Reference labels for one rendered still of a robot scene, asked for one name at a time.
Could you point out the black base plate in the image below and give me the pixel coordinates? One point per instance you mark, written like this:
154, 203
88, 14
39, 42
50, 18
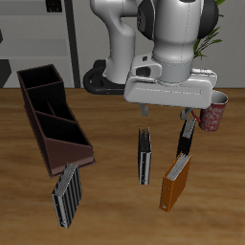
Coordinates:
95, 79

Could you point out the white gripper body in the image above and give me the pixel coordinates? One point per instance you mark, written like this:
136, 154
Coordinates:
169, 93

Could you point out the black striped book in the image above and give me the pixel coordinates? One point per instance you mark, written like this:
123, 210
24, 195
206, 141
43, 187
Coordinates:
67, 194

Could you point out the red patterned mug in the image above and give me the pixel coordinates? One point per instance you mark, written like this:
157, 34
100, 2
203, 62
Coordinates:
214, 113

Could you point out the green pot plant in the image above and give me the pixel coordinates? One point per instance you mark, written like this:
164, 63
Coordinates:
207, 38

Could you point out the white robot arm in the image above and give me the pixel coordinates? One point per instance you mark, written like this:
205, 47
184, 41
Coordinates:
173, 35

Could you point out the orange book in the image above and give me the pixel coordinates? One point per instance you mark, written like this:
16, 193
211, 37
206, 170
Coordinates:
174, 182

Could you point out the black book with white spine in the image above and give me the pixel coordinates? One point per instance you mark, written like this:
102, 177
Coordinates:
144, 156

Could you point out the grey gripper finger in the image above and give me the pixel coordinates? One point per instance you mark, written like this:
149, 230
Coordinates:
186, 113
144, 109

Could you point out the dark brown desk caddy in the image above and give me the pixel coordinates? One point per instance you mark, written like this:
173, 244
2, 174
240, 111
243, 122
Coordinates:
52, 119

